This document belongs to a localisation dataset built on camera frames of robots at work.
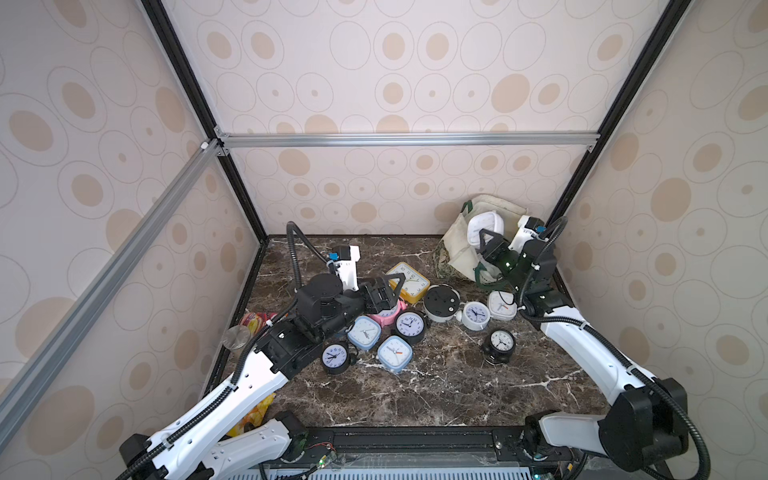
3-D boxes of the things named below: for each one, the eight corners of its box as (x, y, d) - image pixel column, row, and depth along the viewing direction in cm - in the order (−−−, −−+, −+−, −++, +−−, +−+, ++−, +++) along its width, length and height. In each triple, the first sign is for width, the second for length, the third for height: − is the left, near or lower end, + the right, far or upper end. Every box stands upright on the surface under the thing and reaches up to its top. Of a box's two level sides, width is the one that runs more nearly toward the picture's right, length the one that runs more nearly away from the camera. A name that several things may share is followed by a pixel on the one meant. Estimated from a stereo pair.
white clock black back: (424, 322, 97) (426, 315, 94) (422, 290, 105) (423, 282, 102) (460, 322, 97) (463, 315, 94) (455, 290, 105) (457, 282, 102)
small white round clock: (463, 330, 96) (465, 326, 93) (459, 306, 101) (461, 301, 99) (491, 330, 96) (493, 326, 93) (485, 306, 101) (487, 301, 99)
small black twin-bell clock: (480, 358, 90) (483, 353, 87) (489, 330, 96) (492, 324, 93) (505, 370, 88) (510, 365, 85) (513, 340, 94) (518, 334, 91)
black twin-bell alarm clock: (395, 343, 93) (395, 339, 90) (395, 314, 99) (395, 310, 97) (427, 343, 93) (428, 339, 90) (424, 314, 99) (425, 310, 97)
